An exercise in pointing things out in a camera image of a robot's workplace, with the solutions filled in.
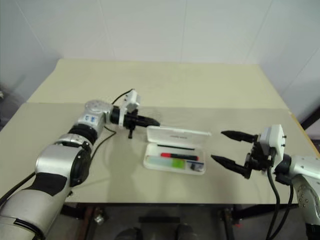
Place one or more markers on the black marker with red cap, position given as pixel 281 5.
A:
pixel 180 156

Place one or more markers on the black stand frame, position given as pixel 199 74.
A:
pixel 312 117

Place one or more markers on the rusty table clamp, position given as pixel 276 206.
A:
pixel 91 222
pixel 228 217

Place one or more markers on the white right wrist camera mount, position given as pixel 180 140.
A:
pixel 275 142

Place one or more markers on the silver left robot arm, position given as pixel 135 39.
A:
pixel 62 160

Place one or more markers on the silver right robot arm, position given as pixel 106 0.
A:
pixel 305 165

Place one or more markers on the black metal table frame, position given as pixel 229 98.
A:
pixel 265 208

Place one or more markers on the clear highlighter with green cap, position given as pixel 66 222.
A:
pixel 178 164

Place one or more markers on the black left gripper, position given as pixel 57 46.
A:
pixel 131 120

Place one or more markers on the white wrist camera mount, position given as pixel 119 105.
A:
pixel 275 142
pixel 133 101

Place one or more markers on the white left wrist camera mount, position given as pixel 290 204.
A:
pixel 133 101

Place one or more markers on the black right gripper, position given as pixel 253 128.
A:
pixel 257 157

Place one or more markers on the dark rounded shape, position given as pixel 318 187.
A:
pixel 130 233

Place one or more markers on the white plastic pencil case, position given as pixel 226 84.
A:
pixel 175 135

